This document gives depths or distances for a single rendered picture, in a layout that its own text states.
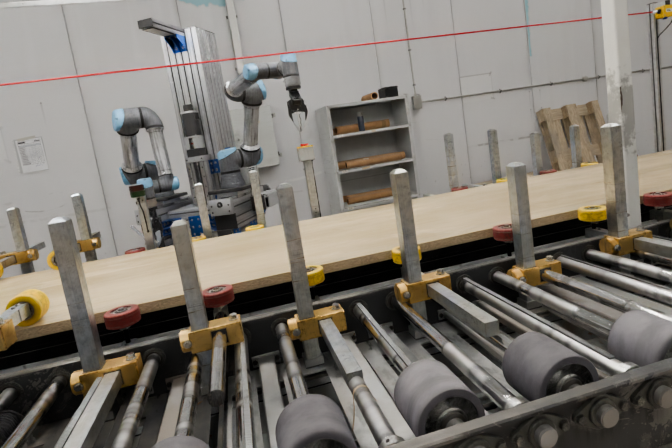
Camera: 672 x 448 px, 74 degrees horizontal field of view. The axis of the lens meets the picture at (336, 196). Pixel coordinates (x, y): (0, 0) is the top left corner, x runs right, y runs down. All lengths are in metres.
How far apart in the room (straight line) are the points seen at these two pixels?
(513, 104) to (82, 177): 4.86
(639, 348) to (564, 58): 5.82
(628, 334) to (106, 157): 4.49
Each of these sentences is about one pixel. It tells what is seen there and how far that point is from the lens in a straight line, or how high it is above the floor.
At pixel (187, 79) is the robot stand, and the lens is 3.03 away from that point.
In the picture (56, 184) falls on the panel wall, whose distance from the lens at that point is 4.96.
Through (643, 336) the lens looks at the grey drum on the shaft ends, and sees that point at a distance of 0.93.
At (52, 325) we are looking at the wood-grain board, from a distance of 1.34.
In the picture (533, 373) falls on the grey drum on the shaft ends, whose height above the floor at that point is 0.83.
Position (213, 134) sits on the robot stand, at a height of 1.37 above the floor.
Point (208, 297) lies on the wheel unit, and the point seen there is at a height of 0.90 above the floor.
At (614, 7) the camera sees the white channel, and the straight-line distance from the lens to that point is 1.62.
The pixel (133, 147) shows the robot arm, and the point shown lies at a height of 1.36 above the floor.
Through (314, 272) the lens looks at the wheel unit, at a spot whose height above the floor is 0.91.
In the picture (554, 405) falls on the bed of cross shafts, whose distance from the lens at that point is 0.74.
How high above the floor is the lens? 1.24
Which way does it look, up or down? 8 degrees down
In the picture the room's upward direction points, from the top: 9 degrees counter-clockwise
